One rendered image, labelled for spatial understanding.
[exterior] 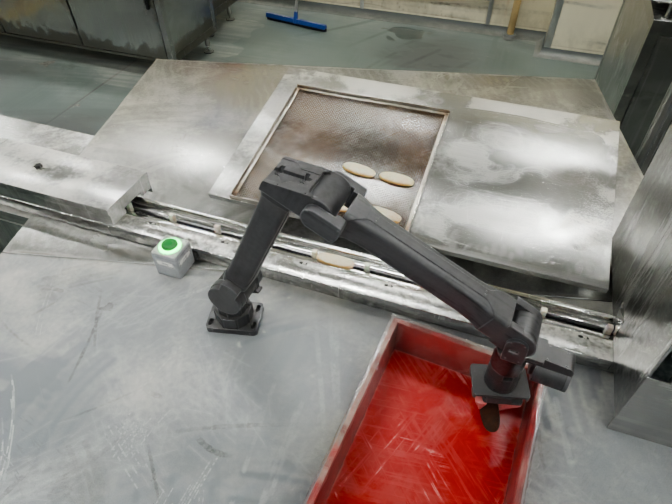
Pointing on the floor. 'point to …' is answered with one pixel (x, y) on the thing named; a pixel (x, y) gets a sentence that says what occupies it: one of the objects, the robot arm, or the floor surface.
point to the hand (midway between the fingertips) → (489, 404)
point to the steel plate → (266, 78)
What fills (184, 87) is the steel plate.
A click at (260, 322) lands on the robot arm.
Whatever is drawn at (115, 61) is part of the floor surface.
